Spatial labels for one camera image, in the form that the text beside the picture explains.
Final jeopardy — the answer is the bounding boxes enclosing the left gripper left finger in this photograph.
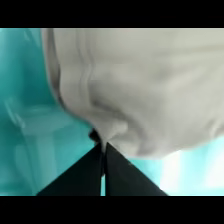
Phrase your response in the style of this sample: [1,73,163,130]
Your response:
[36,142,104,197]

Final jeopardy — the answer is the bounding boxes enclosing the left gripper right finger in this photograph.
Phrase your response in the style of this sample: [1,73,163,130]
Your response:
[104,142,168,197]

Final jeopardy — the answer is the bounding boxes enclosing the grey shirt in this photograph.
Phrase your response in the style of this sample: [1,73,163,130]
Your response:
[40,28,224,160]

